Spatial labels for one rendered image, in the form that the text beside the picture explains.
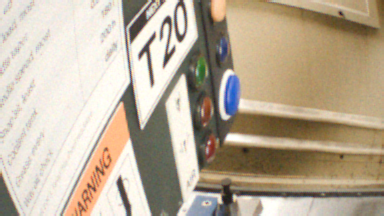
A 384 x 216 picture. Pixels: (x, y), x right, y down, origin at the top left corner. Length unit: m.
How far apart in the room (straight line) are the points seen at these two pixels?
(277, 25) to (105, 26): 1.03
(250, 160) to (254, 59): 0.25
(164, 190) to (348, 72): 0.95
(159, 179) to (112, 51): 0.12
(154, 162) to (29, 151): 0.18
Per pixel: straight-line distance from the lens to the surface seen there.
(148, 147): 0.49
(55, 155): 0.36
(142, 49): 0.46
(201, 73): 0.54
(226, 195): 1.05
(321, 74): 1.46
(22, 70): 0.32
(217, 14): 0.56
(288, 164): 1.63
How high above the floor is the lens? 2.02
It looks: 36 degrees down
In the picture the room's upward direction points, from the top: 8 degrees counter-clockwise
